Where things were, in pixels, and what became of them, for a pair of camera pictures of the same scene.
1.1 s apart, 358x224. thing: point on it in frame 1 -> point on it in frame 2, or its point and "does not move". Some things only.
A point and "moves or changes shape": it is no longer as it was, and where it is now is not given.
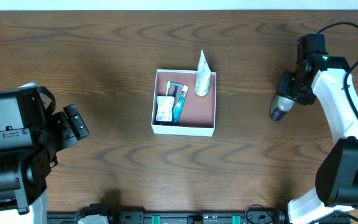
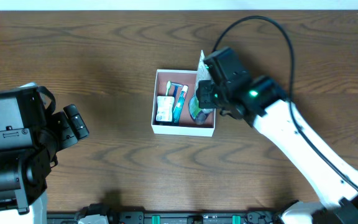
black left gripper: x=66 y=130 does not move
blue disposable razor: x=176 y=84 does not move
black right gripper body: x=295 y=94 -> x=206 y=94
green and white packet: x=164 y=110 does not move
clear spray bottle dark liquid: x=280 y=106 moves or changes shape
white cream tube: x=202 y=82 does not move
